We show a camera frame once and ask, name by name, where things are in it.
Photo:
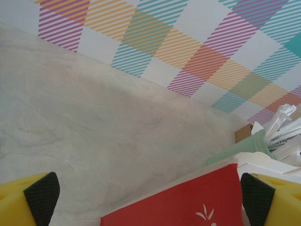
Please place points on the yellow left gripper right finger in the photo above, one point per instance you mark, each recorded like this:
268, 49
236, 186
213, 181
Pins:
282, 202

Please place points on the red white paper gift bag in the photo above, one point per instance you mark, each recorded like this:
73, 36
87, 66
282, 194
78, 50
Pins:
176, 200

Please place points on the mint green straw holder cup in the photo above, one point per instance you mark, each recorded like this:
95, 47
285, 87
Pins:
244, 146

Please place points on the paper wrapped straw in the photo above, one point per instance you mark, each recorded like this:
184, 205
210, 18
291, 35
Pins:
289, 136
278, 120
291, 150

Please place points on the white paper napkin stack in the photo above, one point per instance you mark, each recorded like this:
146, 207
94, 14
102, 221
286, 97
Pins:
257, 128

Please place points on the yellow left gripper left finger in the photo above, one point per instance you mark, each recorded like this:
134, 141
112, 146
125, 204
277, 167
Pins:
14, 202

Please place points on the brown cardboard napkin box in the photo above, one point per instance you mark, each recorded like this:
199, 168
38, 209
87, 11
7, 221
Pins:
243, 134

